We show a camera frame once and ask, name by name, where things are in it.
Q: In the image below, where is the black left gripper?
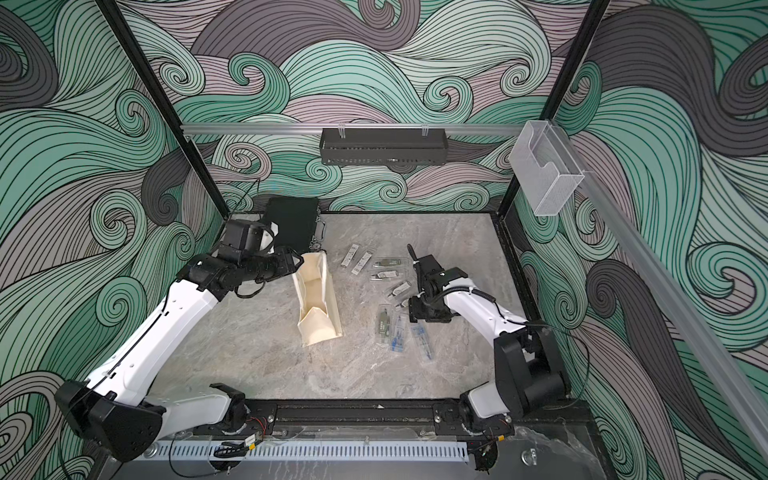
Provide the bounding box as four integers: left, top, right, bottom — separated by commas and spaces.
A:
239, 246, 304, 285

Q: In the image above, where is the cream canvas tote bag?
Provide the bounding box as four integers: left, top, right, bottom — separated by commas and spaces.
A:
292, 252, 343, 347

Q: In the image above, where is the clear compass set green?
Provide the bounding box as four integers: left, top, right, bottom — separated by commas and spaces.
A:
375, 305, 392, 343

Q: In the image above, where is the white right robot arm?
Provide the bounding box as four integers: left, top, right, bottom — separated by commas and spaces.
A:
408, 255, 570, 434

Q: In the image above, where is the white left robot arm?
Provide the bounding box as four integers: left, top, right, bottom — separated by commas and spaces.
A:
55, 247, 304, 463

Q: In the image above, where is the clear compass case near gripper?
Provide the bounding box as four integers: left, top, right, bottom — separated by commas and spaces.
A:
388, 281, 411, 299

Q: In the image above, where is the clear compass case white label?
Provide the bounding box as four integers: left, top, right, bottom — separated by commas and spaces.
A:
370, 270, 401, 281

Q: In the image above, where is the clear compass case green label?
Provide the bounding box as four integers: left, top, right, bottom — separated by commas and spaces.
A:
373, 258, 403, 268

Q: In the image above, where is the black case with latches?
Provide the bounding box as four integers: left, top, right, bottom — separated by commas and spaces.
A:
263, 197, 326, 254

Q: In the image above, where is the clear case upper left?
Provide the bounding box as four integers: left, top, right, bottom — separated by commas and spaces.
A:
340, 243, 360, 268

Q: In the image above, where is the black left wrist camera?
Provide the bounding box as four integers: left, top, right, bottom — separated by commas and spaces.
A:
217, 219, 276, 264

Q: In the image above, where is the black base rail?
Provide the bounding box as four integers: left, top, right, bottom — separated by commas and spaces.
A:
149, 398, 595, 439

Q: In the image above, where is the black enclosure corner post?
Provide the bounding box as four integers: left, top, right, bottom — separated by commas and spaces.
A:
498, 1, 610, 218

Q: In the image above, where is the black wall tray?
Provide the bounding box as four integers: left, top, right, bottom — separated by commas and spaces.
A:
319, 129, 449, 166

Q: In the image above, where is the aluminium back rail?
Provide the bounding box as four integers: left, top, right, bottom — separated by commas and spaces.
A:
181, 122, 524, 137

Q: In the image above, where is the aluminium rail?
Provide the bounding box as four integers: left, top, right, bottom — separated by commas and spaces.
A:
550, 124, 767, 458
181, 122, 524, 137

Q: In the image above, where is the clear acrylic wall holder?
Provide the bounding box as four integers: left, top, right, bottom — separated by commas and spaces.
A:
509, 120, 584, 217

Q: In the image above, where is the white slotted cable duct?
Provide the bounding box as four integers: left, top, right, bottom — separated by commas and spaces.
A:
137, 440, 469, 463

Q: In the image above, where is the aluminium right rail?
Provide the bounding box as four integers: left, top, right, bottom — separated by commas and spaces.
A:
550, 124, 767, 458

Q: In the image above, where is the black left corner post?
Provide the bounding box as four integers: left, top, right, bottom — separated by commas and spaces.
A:
95, 0, 231, 219

